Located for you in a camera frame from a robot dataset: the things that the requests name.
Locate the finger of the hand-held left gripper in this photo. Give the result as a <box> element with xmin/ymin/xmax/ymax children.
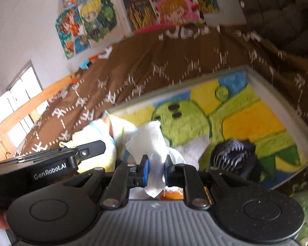
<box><xmin>72</xmin><ymin>140</ymin><xmax>107</xmax><ymax>162</ymax></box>

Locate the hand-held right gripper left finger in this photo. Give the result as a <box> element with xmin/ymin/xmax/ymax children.
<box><xmin>63</xmin><ymin>154</ymin><xmax>151</xmax><ymax>210</ymax></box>

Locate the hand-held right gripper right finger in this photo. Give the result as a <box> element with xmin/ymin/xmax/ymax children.
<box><xmin>163</xmin><ymin>156</ymin><xmax>247</xmax><ymax>210</ymax></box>

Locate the striped sock with yellow cuff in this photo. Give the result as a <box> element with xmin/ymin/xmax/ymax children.
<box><xmin>71</xmin><ymin>115</ymin><xmax>139</xmax><ymax>175</ymax></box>

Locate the white cloth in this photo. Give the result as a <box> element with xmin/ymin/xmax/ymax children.
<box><xmin>174</xmin><ymin>135</ymin><xmax>210</xmax><ymax>171</ymax></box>
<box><xmin>125</xmin><ymin>121</ymin><xmax>170</xmax><ymax>198</ymax></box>

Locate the black and white striped sock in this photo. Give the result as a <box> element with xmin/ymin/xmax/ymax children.
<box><xmin>210</xmin><ymin>138</ymin><xmax>257</xmax><ymax>183</ymax></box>

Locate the grey tray with dinosaur drawing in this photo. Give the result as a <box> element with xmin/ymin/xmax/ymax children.
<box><xmin>106</xmin><ymin>65</ymin><xmax>308</xmax><ymax>189</ymax></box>

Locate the orange and white medicine box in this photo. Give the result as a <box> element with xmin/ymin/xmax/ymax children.
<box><xmin>130</xmin><ymin>186</ymin><xmax>184</xmax><ymax>201</ymax></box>

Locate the window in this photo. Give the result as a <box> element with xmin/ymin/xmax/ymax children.
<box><xmin>0</xmin><ymin>60</ymin><xmax>45</xmax><ymax>157</ymax></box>

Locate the brown printed blanket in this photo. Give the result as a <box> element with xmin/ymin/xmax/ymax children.
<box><xmin>15</xmin><ymin>23</ymin><xmax>308</xmax><ymax>201</ymax></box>

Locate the brown quilted jacket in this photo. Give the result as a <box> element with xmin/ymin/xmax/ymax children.
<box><xmin>230</xmin><ymin>0</ymin><xmax>308</xmax><ymax>57</ymax></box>

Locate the wooden bed rail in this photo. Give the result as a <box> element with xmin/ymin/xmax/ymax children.
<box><xmin>0</xmin><ymin>72</ymin><xmax>78</xmax><ymax>160</ymax></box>

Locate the orange-haired figures wall poster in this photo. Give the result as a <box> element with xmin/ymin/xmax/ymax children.
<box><xmin>55</xmin><ymin>0</ymin><xmax>106</xmax><ymax>61</ymax></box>

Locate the blond figure wall poster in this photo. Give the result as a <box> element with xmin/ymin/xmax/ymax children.
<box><xmin>76</xmin><ymin>0</ymin><xmax>119</xmax><ymax>48</ymax></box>

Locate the pink cartoon face wall poster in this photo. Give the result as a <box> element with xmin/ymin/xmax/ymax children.
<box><xmin>148</xmin><ymin>0</ymin><xmax>205</xmax><ymax>26</ymax></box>

